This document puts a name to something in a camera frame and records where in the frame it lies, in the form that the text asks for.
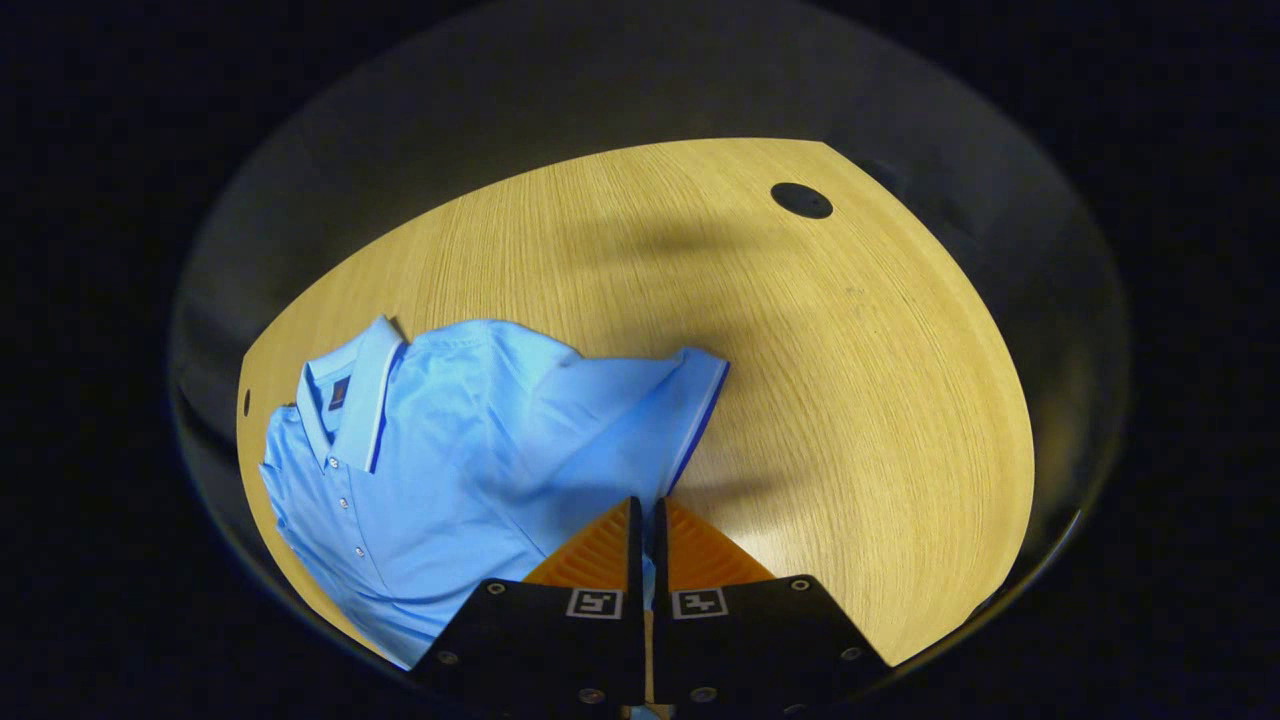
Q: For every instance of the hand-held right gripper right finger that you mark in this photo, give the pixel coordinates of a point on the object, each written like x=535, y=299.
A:
x=660, y=560

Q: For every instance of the light blue T-shirt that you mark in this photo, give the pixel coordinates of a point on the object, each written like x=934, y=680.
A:
x=450, y=450

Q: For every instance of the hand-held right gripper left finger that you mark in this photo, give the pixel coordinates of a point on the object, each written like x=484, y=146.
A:
x=634, y=560

